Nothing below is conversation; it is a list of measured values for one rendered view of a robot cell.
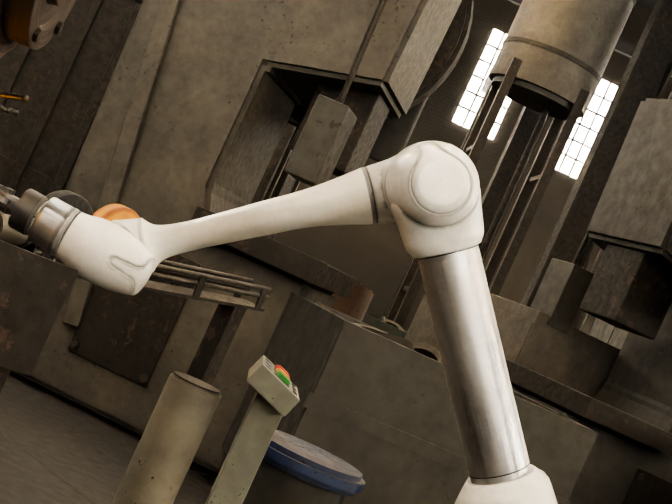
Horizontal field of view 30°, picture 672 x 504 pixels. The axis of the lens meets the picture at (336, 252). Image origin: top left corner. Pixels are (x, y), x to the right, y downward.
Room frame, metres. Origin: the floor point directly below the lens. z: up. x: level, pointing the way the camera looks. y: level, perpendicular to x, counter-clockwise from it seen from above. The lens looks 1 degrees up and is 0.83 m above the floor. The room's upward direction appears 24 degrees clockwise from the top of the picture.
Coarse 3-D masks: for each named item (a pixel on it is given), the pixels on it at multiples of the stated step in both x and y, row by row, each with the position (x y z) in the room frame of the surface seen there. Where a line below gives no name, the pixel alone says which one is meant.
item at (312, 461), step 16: (272, 448) 2.98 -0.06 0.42; (288, 448) 2.99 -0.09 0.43; (304, 448) 3.11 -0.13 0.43; (320, 448) 3.24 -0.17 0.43; (272, 464) 2.98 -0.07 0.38; (288, 464) 2.95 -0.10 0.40; (304, 464) 2.96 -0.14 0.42; (320, 464) 2.97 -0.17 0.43; (336, 464) 3.09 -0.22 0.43; (256, 480) 3.02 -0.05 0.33; (272, 480) 2.99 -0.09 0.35; (288, 480) 2.98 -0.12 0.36; (304, 480) 2.96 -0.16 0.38; (320, 480) 2.95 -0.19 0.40; (336, 480) 2.97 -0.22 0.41; (352, 480) 3.03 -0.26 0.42; (256, 496) 3.00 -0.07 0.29; (272, 496) 2.99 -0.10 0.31; (288, 496) 2.98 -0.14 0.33; (304, 496) 2.98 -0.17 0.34; (320, 496) 3.00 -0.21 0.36; (336, 496) 3.03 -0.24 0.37
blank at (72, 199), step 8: (56, 192) 2.47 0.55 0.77; (64, 192) 2.48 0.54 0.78; (72, 192) 2.50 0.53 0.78; (48, 200) 2.45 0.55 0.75; (64, 200) 2.47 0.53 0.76; (72, 200) 2.48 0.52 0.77; (80, 200) 2.50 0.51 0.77; (80, 208) 2.51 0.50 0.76; (88, 208) 2.53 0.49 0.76; (64, 264) 2.53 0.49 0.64
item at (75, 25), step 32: (96, 0) 6.08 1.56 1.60; (128, 0) 6.11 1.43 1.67; (64, 32) 6.10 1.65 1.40; (96, 32) 6.11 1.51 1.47; (128, 32) 6.08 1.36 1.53; (0, 64) 6.09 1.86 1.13; (32, 64) 6.10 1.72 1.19; (64, 64) 6.07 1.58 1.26; (96, 64) 6.11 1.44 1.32; (32, 96) 6.10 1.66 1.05; (64, 96) 6.11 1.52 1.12; (96, 96) 6.08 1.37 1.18; (0, 128) 6.10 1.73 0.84; (32, 128) 6.10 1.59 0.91; (64, 128) 6.11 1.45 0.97; (0, 160) 6.09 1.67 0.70; (32, 160) 6.11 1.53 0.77; (64, 160) 6.09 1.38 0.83
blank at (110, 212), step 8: (104, 208) 2.59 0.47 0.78; (112, 208) 2.59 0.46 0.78; (120, 208) 2.60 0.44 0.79; (128, 208) 2.62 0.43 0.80; (96, 216) 2.58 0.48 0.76; (104, 216) 2.57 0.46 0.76; (112, 216) 2.59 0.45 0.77; (120, 216) 2.61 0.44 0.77; (128, 216) 2.63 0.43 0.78; (136, 216) 2.64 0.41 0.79
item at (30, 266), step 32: (0, 224) 1.70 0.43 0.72; (0, 256) 1.44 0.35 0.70; (32, 256) 1.46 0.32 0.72; (0, 288) 1.45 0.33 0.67; (32, 288) 1.47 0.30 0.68; (64, 288) 1.49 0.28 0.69; (0, 320) 1.46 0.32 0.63; (32, 320) 1.48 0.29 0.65; (0, 352) 1.47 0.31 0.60; (32, 352) 1.49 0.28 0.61
